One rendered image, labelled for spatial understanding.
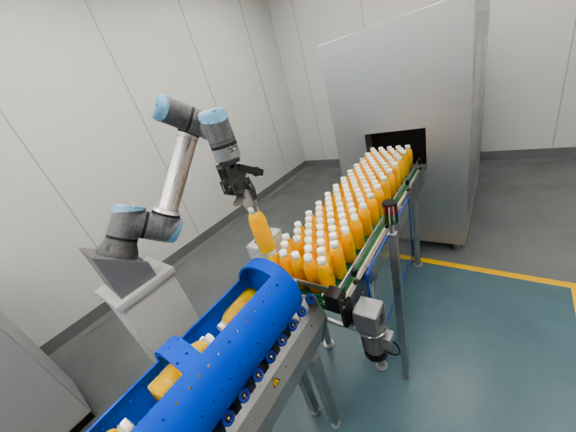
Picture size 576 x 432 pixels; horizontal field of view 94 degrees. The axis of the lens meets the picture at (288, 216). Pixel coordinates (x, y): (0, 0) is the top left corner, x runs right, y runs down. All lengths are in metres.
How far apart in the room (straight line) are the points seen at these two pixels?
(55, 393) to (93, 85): 2.83
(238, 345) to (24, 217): 2.91
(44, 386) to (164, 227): 1.43
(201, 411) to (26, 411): 1.87
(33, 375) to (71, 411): 0.42
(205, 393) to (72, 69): 3.40
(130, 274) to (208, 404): 0.87
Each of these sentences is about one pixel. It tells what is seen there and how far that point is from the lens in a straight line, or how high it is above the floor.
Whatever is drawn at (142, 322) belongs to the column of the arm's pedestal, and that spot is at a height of 0.94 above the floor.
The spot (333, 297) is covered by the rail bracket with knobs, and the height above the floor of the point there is 1.00.
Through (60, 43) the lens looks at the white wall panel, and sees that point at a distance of 3.82.
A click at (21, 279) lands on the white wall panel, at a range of 3.64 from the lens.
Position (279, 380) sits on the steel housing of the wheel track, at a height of 0.87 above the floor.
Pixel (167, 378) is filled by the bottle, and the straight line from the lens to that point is 0.95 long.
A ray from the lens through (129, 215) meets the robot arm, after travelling 1.58.
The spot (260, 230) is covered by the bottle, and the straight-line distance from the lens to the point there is 1.04.
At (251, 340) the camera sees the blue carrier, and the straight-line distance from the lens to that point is 0.95.
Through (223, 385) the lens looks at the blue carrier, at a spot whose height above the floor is 1.12.
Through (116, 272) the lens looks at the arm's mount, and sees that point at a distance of 1.56.
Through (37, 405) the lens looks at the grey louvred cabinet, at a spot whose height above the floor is 0.43.
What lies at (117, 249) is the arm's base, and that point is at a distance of 1.58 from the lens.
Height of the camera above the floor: 1.83
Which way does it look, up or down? 26 degrees down
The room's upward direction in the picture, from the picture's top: 17 degrees counter-clockwise
